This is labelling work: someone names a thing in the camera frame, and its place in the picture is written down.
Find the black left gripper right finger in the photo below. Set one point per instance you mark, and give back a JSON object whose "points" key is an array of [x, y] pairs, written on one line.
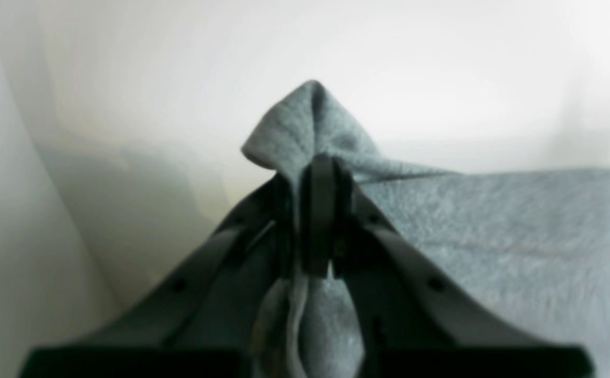
{"points": [[415, 321]]}

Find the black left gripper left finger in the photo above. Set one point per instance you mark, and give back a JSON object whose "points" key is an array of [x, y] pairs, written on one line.
{"points": [[199, 321]]}

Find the grey T-shirt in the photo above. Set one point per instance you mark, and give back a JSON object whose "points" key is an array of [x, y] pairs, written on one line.
{"points": [[533, 247]]}

